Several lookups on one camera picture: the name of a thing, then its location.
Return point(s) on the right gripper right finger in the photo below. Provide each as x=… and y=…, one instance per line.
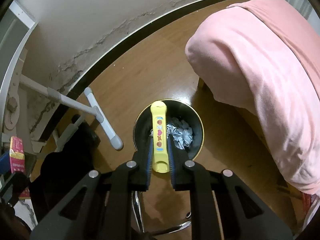
x=222, y=207

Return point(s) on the chrome chair base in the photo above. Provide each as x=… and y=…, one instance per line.
x=154, y=226

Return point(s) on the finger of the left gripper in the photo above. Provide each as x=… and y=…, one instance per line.
x=4, y=163

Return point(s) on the yellow red small box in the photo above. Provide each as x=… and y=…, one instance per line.
x=16, y=155

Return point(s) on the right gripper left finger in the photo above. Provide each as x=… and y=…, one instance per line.
x=72, y=200

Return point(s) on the white desk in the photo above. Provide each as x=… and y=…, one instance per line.
x=16, y=28

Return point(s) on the yellow plastic toy stick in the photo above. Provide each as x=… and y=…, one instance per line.
x=160, y=161

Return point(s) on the black gold trash bin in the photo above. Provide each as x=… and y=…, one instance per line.
x=177, y=113

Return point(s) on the blue white wrapper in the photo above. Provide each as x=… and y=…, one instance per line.
x=182, y=135

